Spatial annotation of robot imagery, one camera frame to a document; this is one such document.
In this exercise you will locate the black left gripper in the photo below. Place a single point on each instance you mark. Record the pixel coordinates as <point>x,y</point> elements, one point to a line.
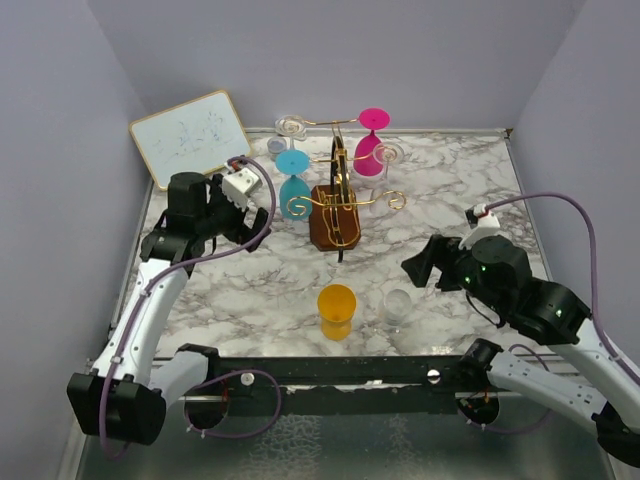
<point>241,232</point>

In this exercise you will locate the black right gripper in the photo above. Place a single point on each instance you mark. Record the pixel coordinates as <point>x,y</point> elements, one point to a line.
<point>441,251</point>

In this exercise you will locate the blue plastic wine glass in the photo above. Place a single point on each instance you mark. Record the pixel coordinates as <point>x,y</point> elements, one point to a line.
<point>294,193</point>

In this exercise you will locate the short clear glass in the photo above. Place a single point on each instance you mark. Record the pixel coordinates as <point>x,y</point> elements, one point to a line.
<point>395,308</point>

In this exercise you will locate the clear champagne flute glass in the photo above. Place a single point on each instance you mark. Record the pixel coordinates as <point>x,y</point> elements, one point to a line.
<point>293,128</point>

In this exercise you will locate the pink plastic wine glass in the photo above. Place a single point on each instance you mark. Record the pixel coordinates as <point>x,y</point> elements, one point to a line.
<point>372,119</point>

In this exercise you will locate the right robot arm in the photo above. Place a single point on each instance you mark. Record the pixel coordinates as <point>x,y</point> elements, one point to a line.
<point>497,274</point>

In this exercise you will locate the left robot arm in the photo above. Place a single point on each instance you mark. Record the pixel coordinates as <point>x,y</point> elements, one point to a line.
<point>122,396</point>

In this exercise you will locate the gold and black glass rack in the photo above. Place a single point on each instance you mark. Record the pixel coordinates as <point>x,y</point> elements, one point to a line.
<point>334,223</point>

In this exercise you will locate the orange plastic wine glass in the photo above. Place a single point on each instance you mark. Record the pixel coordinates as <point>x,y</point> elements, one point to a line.
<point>336,304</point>

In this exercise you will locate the small jar of paper clips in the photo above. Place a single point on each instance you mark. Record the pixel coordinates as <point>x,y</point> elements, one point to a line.
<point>276,145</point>

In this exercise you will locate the small framed whiteboard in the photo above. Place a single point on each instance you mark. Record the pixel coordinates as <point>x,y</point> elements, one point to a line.
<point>196,136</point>

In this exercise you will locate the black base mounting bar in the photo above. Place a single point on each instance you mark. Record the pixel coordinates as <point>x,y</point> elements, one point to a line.
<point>356,385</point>

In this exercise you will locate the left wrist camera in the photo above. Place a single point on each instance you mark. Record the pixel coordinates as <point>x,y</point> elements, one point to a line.
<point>240,182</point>

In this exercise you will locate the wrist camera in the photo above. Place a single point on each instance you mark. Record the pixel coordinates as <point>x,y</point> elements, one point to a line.
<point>240,182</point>
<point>483,223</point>

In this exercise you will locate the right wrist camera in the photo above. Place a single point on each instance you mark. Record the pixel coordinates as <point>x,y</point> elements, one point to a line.
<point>483,223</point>

